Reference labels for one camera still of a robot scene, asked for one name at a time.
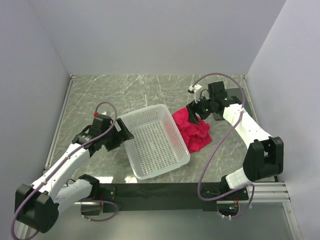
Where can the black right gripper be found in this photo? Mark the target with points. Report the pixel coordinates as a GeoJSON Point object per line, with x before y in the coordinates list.
{"type": "Point", "coordinates": [192, 118]}

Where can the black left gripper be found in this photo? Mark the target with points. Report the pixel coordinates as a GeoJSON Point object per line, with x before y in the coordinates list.
{"type": "Point", "coordinates": [121, 136]}

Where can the crimson red t-shirt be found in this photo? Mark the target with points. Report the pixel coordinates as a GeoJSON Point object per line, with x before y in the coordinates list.
{"type": "Point", "coordinates": [195, 136]}

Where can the white perforated plastic basket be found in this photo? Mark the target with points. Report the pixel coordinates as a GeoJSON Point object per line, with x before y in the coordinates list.
{"type": "Point", "coordinates": [157, 146]}

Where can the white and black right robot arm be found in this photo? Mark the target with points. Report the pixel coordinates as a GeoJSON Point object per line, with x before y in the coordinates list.
{"type": "Point", "coordinates": [265, 154]}

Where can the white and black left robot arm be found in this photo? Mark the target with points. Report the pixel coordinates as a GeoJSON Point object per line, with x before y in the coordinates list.
{"type": "Point", "coordinates": [39, 205]}

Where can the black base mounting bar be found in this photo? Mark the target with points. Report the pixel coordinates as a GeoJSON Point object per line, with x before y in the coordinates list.
{"type": "Point", "coordinates": [153, 196]}

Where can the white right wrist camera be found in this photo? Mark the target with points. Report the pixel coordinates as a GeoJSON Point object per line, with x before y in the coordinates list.
{"type": "Point", "coordinates": [196, 90]}

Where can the aluminium frame rail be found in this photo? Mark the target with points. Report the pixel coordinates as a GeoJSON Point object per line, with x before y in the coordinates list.
{"type": "Point", "coordinates": [270, 192]}

